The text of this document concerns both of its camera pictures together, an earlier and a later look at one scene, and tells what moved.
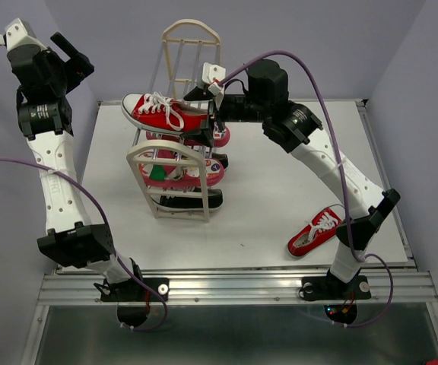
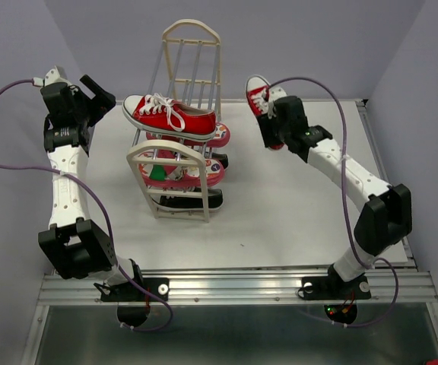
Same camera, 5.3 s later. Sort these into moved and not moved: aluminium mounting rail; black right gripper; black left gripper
Moved: black left gripper; black right gripper
Not moved: aluminium mounting rail
